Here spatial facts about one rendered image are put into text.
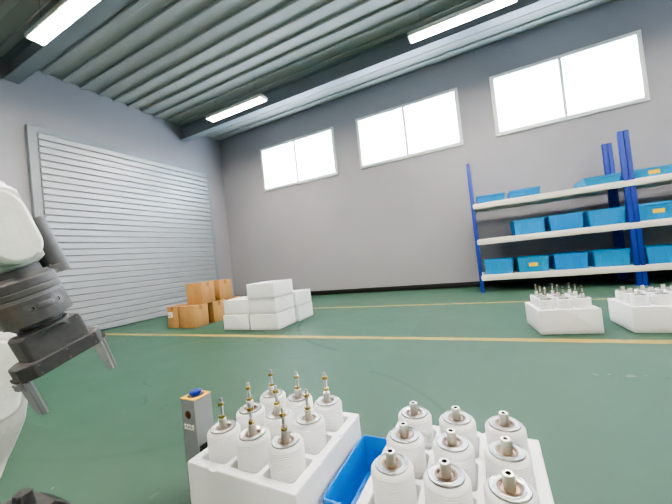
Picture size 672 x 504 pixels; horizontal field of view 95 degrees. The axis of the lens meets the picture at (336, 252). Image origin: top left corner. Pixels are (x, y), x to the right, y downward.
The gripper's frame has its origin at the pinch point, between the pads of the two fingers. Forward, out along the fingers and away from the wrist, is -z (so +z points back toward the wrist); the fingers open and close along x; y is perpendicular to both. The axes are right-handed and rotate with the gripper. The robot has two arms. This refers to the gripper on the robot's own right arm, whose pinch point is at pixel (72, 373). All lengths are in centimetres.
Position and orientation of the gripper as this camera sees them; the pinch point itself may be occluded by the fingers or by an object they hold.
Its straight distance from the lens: 72.0
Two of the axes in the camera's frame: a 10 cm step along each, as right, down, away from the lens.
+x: 3.6, -3.4, 8.7
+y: -8.9, 1.3, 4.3
